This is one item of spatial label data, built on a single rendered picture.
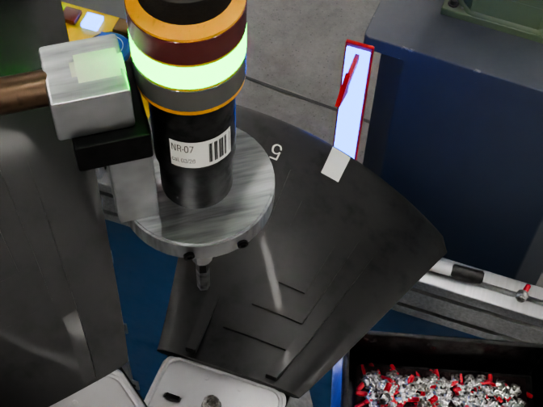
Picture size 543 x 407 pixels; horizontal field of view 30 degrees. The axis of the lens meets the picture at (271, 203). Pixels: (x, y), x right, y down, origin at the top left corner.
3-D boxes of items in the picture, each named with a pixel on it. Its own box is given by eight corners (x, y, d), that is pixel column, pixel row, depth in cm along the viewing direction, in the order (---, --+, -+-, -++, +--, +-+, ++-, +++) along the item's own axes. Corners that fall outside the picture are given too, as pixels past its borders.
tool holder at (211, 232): (92, 287, 44) (58, 149, 35) (65, 159, 47) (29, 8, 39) (292, 241, 45) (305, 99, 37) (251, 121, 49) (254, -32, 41)
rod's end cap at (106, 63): (73, 85, 37) (128, 74, 37) (64, 44, 38) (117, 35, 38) (80, 119, 38) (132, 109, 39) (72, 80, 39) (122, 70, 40)
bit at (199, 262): (190, 290, 53) (185, 237, 49) (199, 274, 54) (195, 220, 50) (208, 297, 53) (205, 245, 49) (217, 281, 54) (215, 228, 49)
